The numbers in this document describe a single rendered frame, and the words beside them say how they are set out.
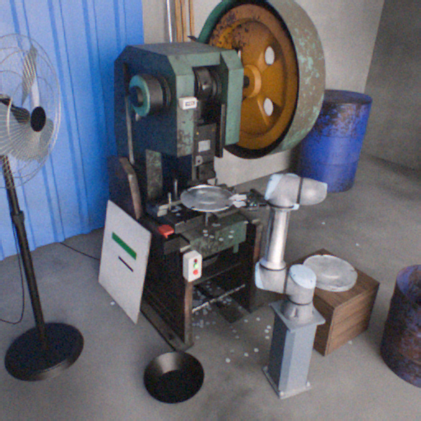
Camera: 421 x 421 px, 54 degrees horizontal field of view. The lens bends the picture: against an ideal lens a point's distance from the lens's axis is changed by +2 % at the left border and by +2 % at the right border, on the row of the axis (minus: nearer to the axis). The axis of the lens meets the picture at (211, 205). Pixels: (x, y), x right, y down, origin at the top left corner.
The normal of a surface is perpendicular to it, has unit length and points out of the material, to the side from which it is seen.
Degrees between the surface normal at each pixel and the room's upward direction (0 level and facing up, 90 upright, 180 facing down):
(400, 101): 90
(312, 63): 71
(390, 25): 90
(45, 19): 90
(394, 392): 0
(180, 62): 45
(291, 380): 90
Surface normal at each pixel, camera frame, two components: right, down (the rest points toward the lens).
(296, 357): 0.37, 0.45
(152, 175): 0.62, 0.39
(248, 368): 0.04, -0.88
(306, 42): 0.52, -0.18
